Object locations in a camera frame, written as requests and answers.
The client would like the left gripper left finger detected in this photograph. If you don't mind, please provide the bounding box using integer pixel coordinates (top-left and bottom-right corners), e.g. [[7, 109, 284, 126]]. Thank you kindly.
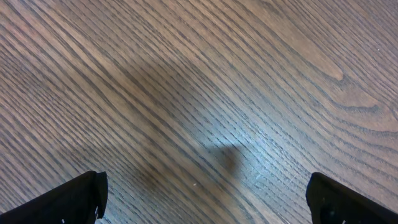
[[1, 171, 108, 224]]

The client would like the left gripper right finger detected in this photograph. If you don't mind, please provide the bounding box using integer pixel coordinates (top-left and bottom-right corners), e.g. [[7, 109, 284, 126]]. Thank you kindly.
[[305, 172, 397, 224]]

